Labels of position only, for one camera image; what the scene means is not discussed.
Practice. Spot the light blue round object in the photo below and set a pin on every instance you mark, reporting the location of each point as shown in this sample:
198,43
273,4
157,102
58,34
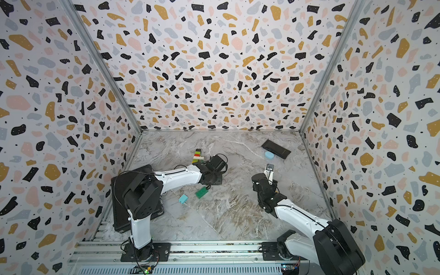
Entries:
269,155

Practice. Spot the light blue lego brick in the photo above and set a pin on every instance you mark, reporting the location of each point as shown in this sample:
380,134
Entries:
183,199

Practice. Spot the aluminium front rail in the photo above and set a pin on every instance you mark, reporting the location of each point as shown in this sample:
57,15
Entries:
190,258

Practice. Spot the black flat pouch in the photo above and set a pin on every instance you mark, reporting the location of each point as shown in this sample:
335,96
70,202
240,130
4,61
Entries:
276,149

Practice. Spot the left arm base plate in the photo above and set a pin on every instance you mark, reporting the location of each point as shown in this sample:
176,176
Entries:
154,252

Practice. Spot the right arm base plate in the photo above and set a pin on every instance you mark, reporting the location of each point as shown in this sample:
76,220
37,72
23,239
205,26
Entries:
276,251

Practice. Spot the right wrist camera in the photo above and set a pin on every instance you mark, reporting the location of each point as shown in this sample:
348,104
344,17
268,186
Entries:
269,170

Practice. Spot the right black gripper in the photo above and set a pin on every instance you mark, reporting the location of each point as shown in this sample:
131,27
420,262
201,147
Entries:
274,186

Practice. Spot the dark green long lego brick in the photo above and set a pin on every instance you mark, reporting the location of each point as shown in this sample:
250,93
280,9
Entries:
202,192

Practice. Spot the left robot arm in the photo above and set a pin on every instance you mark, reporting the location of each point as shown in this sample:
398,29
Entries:
188,175

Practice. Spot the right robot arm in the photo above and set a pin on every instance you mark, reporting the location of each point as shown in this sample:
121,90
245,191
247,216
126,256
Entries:
329,244

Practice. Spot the black case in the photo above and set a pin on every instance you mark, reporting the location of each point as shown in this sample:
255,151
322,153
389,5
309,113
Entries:
135,193

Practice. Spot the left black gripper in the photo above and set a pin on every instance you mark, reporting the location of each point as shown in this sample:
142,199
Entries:
220,180

